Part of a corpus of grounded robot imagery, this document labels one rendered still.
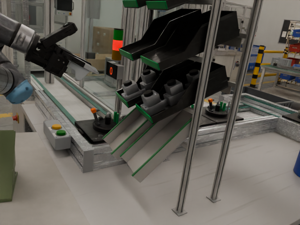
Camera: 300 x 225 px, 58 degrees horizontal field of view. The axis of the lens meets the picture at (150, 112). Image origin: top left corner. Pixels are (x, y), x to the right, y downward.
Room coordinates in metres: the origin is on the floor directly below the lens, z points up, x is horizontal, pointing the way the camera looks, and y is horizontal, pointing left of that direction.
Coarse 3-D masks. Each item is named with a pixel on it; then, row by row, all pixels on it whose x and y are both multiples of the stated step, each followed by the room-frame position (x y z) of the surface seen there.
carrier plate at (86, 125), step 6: (84, 120) 1.25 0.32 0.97; (90, 120) 1.26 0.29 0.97; (120, 120) 1.31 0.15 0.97; (78, 126) 1.18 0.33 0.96; (84, 126) 1.18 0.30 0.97; (90, 126) 1.18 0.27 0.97; (84, 132) 1.11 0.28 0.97; (90, 132) 1.12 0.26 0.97; (96, 132) 1.13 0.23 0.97; (90, 138) 1.06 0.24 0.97; (96, 138) 1.06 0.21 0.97
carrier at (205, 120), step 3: (192, 105) 1.52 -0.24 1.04; (192, 114) 1.49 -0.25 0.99; (201, 117) 1.52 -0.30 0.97; (204, 117) 1.52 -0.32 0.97; (201, 120) 1.47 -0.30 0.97; (204, 120) 1.47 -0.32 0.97; (207, 120) 1.48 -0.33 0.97; (210, 120) 1.49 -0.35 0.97; (204, 123) 1.42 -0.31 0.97; (207, 123) 1.43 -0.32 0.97; (210, 123) 1.43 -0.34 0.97; (213, 123) 1.45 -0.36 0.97; (201, 126) 1.39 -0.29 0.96
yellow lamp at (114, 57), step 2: (112, 50) 1.41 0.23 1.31; (114, 50) 1.40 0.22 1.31; (116, 50) 1.40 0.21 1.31; (118, 50) 1.41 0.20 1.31; (112, 52) 1.41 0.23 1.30; (114, 52) 1.40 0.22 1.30; (116, 52) 1.40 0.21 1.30; (118, 52) 1.40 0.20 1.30; (112, 54) 1.41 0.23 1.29; (114, 54) 1.40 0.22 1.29; (116, 54) 1.40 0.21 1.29; (118, 54) 1.40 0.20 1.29; (120, 54) 1.41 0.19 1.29; (112, 56) 1.40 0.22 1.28; (114, 56) 1.40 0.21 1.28; (116, 56) 1.40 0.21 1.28; (118, 56) 1.40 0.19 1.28; (120, 56) 1.41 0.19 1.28; (112, 58) 1.40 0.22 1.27; (114, 58) 1.40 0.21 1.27; (116, 58) 1.40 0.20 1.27; (118, 58) 1.40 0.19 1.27; (120, 58) 1.41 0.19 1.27; (118, 60) 1.40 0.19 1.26
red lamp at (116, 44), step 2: (114, 40) 1.40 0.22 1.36; (116, 40) 1.40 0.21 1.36; (114, 42) 1.40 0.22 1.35; (116, 42) 1.40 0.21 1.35; (118, 42) 1.40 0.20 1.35; (120, 42) 1.40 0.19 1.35; (122, 42) 1.42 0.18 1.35; (112, 44) 1.41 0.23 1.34; (114, 44) 1.40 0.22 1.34; (116, 44) 1.40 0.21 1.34; (118, 44) 1.40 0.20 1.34; (120, 44) 1.40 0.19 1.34; (112, 46) 1.41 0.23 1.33; (114, 46) 1.40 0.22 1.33; (116, 46) 1.40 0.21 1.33; (118, 46) 1.40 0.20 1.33; (120, 46) 1.40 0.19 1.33; (112, 48) 1.41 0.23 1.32; (114, 48) 1.40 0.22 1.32; (116, 48) 1.40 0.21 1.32; (118, 48) 1.40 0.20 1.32
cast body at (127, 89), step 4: (128, 80) 0.92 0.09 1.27; (132, 80) 0.94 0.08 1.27; (124, 84) 0.91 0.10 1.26; (128, 84) 0.90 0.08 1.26; (132, 84) 0.90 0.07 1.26; (136, 84) 0.91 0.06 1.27; (124, 88) 0.90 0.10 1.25; (128, 88) 0.90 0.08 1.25; (132, 88) 0.90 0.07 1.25; (136, 88) 0.91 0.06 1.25; (144, 88) 0.94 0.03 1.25; (124, 92) 0.93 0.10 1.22; (128, 92) 0.90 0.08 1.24; (132, 92) 0.90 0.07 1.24; (136, 92) 0.91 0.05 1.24; (140, 92) 0.91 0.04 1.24; (124, 96) 0.90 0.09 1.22; (128, 96) 0.90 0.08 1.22; (132, 96) 0.90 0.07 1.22; (136, 96) 0.91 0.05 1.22; (128, 100) 0.90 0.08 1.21
